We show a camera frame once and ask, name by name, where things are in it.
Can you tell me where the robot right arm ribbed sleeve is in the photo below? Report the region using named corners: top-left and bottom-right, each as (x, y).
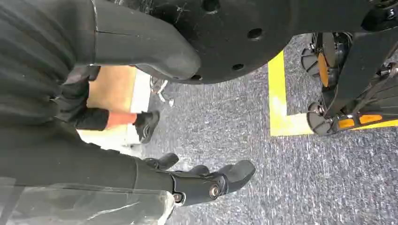
top-left (0, 0), bottom-right (96, 128)

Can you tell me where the black cart frame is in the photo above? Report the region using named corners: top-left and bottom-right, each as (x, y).
top-left (323, 0), bottom-right (398, 120)

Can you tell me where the black round base plate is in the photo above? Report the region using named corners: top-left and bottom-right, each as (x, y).
top-left (108, 0), bottom-right (378, 85)

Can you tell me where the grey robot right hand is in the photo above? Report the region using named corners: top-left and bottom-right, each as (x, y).
top-left (0, 0), bottom-right (257, 207)

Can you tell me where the yellow floor tape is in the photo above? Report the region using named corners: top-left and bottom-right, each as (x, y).
top-left (268, 50), bottom-right (398, 137)

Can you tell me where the clear plastic sheet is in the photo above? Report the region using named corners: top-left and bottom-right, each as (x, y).
top-left (0, 177), bottom-right (176, 225)

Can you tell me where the black wheel with orange reflectors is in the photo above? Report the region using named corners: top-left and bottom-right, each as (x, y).
top-left (306, 102), bottom-right (383, 136)

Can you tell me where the person's black shoe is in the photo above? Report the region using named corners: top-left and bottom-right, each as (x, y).
top-left (133, 110), bottom-right (161, 144)

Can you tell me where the black wheel with orange disc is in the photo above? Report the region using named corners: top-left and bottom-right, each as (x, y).
top-left (300, 32), bottom-right (353, 89)

